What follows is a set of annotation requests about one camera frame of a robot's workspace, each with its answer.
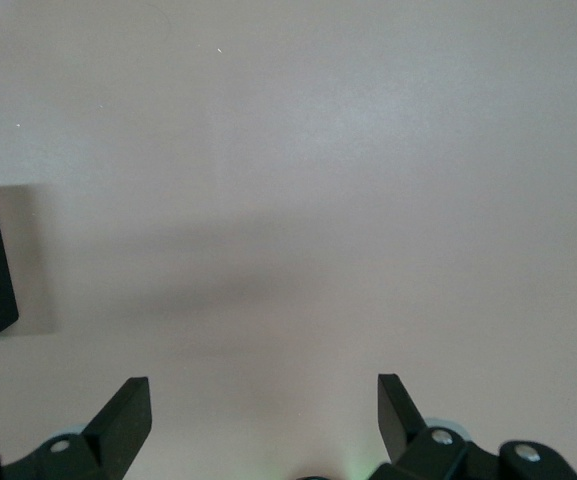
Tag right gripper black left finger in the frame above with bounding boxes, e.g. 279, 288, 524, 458
0, 376, 152, 480

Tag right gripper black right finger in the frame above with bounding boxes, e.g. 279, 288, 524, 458
371, 372, 577, 480

